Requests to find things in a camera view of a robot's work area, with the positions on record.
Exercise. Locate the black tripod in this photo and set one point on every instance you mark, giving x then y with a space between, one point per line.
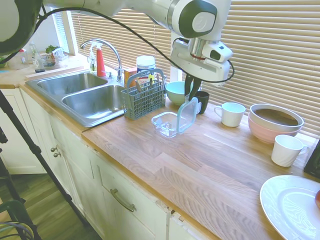
32 147

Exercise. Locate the grey bowl with brown inside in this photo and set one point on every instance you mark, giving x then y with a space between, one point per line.
275 116

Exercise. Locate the bunch of green herbs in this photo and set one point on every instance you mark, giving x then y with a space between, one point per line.
52 48

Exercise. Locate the white ribbed cup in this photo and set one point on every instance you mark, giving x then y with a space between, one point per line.
285 152

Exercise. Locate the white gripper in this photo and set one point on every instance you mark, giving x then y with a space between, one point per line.
195 67

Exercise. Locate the clear soap bottle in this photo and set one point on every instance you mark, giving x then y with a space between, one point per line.
92 63

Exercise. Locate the white plate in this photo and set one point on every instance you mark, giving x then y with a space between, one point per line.
287 207

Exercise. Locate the red apple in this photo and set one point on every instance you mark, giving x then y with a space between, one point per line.
318 200

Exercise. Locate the grey plastic cutlery basket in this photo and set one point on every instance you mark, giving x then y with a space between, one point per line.
142 102

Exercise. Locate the metal cutlery piece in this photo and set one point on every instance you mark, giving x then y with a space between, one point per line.
138 86
151 83
163 80

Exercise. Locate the green clamp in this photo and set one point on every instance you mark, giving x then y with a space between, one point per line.
15 212

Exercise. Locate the wide white mug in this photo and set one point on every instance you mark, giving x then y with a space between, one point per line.
232 115

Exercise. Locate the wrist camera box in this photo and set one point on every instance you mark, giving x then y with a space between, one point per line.
217 52

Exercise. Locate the chrome faucet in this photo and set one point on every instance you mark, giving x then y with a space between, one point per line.
115 52

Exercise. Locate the mint green bowl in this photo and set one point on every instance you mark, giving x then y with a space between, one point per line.
175 92

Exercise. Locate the wide beige window blind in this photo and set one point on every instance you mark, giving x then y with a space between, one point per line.
262 50

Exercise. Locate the white wipes canister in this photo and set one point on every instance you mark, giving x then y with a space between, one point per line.
146 65

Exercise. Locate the stainless steel sink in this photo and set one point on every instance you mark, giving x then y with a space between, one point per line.
87 105

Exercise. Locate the round metal cabinet knob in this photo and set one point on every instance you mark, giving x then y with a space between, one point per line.
57 154
53 149

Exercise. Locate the clear lid with teal seal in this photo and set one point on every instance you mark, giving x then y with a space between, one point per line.
186 115

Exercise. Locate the clear glass food container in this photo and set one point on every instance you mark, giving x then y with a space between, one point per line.
162 125

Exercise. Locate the pink bowl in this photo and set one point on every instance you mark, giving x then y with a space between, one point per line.
262 132

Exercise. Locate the white base cabinet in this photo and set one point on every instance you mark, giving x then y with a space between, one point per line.
87 175

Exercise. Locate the white window blind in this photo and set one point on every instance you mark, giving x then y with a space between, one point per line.
60 30

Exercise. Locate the black cup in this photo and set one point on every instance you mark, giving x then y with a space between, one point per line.
203 100

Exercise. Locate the orange cardboard box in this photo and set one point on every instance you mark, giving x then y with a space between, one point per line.
130 75

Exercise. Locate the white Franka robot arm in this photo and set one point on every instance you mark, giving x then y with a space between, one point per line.
150 7

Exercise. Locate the red spray bottle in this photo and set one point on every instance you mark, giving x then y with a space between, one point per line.
100 62

